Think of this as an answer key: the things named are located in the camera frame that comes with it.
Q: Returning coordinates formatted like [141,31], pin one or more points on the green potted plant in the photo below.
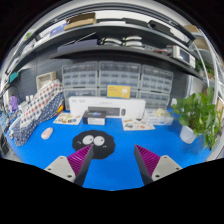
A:
[199,114]

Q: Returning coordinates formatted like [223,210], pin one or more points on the small black white box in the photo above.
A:
[91,117]

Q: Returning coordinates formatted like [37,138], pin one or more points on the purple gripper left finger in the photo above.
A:
[74,167]

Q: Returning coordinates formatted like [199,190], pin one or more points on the cardboard box on shelf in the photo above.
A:
[80,20]

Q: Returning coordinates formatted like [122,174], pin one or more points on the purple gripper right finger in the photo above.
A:
[153,167]

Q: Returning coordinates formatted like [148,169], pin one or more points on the blue table mat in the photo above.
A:
[119,170]

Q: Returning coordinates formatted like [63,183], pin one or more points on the white wicker basket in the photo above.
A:
[41,80]

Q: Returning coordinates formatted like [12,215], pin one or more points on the left illustrated card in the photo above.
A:
[68,119]

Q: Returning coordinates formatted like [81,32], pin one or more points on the clear plastic box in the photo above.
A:
[157,117]

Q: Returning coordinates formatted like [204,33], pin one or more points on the grey drawer organizer cabinets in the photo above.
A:
[91,79]

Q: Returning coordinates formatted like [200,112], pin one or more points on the white electronic instrument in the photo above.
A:
[183,56]

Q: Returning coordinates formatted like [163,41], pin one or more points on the black soot sprite mouse pad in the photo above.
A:
[103,143]

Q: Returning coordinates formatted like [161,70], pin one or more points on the grey metal shelf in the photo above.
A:
[120,40]

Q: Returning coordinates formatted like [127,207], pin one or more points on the patterned fabric bag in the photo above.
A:
[42,107]

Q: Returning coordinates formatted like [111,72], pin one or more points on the yellow card box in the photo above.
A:
[118,91]

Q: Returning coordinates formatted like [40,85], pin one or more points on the pink computer mouse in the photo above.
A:
[47,133]

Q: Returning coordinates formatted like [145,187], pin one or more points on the right illustrated card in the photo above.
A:
[136,125]

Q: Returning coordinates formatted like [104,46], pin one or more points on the white keyboard box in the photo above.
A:
[114,108]

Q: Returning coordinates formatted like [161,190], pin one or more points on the illustrated card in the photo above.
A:
[136,125]
[68,119]

